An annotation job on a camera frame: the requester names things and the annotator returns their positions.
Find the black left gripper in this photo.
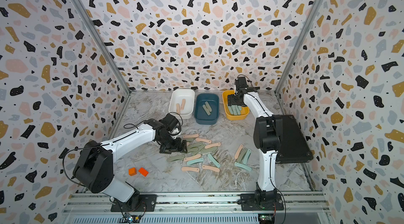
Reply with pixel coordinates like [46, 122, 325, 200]
[158, 134, 189, 153]

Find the mint knife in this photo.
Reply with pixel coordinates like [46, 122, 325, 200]
[242, 149, 251, 165]
[186, 157, 204, 166]
[231, 105, 241, 116]

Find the pink knife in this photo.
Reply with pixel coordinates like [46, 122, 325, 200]
[181, 166, 200, 172]
[205, 143, 222, 149]
[183, 134, 199, 139]
[181, 99, 186, 110]
[176, 103, 181, 114]
[234, 144, 244, 160]
[202, 165, 221, 172]
[184, 154, 202, 162]

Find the green knife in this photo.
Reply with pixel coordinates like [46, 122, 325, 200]
[205, 102, 213, 113]
[167, 155, 185, 163]

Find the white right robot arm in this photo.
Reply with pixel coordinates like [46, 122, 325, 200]
[227, 75, 280, 195]

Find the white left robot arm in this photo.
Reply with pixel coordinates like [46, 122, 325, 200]
[73, 113, 187, 205]

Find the yellow storage box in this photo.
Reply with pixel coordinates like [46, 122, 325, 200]
[222, 90, 249, 121]

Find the white storage box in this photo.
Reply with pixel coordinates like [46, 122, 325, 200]
[168, 89, 195, 120]

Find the dark teal storage box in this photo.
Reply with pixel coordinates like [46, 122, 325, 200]
[194, 93, 220, 125]

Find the pink knife top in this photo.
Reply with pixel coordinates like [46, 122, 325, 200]
[183, 134, 199, 139]

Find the orange block large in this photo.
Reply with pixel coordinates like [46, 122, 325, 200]
[138, 167, 149, 177]

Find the orange block small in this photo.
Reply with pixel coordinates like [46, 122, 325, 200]
[128, 167, 137, 176]

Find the mint knife horizontal right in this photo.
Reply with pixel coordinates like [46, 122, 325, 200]
[234, 162, 252, 171]

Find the black case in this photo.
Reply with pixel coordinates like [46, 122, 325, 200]
[274, 115, 313, 164]

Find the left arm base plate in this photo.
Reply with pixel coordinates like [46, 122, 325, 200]
[110, 194, 157, 212]

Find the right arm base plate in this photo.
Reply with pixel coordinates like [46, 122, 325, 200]
[237, 194, 285, 211]

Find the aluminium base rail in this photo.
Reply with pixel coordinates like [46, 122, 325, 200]
[61, 191, 334, 224]

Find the aluminium frame post right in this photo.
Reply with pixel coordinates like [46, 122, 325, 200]
[275, 0, 323, 95]

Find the aluminium frame post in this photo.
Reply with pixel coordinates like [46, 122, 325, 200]
[275, 0, 323, 95]
[53, 0, 131, 95]

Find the aluminium frame post left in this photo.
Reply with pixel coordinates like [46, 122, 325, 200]
[53, 0, 131, 95]

